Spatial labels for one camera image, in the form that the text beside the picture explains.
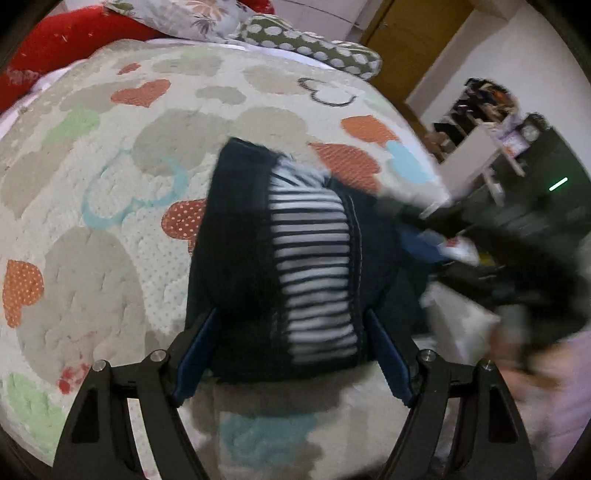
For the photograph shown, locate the black television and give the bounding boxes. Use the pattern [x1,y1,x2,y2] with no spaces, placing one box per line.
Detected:
[494,122,590,240]

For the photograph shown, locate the white shelf unit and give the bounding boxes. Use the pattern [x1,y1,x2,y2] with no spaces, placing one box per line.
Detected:
[439,122,526,205]

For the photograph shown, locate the cluttered shoe rack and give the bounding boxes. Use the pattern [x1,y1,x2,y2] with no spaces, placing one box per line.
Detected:
[424,77,519,161]

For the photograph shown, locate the grey floral pillow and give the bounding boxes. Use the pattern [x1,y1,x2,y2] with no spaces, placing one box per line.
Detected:
[104,0,256,43]

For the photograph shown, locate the navy striped pants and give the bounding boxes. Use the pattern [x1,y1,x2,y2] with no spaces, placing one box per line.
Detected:
[186,138,430,383]

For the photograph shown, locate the red long pillow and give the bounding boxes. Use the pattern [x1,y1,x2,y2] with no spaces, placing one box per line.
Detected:
[1,5,164,111]

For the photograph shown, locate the heart pattern quilt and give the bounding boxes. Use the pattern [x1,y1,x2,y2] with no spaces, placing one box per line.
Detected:
[1,40,449,479]

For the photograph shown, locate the wooden door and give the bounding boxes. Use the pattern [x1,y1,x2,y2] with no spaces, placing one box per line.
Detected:
[362,0,474,135]

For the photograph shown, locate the olive sheep pattern bolster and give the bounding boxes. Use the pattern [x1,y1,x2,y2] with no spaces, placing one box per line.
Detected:
[236,14,383,80]

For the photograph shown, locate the red rear pillow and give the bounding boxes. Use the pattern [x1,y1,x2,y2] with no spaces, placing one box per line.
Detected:
[240,0,276,14]

